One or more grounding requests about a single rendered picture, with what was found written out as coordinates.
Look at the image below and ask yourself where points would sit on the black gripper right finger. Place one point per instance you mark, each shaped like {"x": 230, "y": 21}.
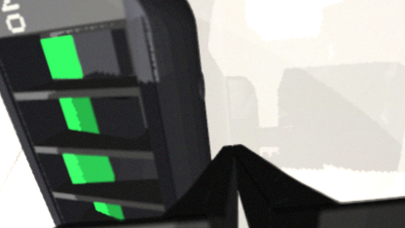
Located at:
{"x": 271, "y": 198}

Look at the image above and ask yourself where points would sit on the dark grey controller unit with white label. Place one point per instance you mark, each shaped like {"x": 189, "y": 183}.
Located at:
{"x": 106, "y": 98}

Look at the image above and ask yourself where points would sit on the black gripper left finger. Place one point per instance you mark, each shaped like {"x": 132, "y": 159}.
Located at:
{"x": 212, "y": 202}

